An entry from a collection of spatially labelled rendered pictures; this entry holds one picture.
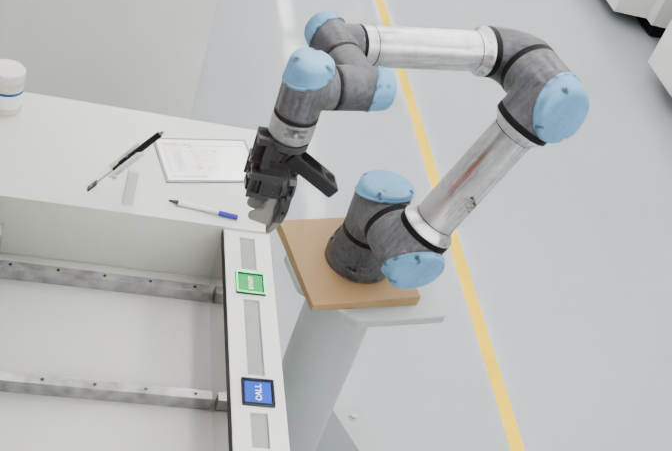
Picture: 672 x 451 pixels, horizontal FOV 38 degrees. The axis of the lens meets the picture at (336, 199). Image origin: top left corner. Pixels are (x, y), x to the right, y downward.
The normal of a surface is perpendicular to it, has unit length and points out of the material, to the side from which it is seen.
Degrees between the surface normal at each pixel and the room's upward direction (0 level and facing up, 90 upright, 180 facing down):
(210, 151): 0
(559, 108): 85
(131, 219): 90
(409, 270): 100
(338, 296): 3
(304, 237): 3
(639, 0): 90
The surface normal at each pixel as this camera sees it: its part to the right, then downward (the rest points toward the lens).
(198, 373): 0.28, -0.76
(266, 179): 0.11, 0.64
